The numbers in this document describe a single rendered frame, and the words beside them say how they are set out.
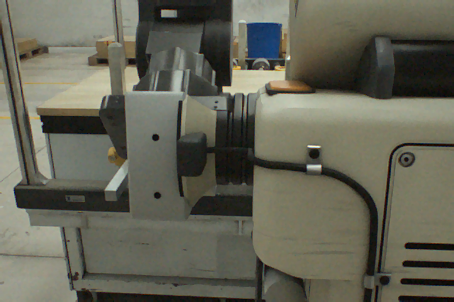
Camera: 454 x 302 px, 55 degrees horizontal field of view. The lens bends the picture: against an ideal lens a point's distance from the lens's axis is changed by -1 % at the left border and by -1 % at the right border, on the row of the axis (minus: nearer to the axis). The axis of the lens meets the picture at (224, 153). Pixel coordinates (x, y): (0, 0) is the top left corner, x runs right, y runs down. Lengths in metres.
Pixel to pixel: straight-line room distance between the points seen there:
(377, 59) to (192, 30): 0.23
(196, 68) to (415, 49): 0.20
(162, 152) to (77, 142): 1.30
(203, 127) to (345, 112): 0.12
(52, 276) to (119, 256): 0.52
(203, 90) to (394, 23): 0.17
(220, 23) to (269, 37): 6.19
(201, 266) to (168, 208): 1.47
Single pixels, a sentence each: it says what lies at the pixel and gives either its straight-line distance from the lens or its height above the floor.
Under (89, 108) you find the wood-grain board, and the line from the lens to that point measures 1.58.
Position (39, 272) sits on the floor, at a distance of 2.36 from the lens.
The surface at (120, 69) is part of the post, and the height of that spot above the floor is 1.08.
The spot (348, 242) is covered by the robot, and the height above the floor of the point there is 1.14.
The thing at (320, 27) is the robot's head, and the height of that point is 1.28.
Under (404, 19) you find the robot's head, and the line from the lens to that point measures 0.33.
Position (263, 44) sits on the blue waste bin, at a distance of 6.68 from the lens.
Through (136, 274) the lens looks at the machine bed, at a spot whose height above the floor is 0.17.
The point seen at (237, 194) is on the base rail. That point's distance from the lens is 1.35.
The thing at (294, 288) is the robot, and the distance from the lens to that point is 0.50.
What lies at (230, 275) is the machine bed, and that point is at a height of 0.20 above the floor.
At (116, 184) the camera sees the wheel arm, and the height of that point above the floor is 0.82.
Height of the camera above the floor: 1.31
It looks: 22 degrees down
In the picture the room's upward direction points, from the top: straight up
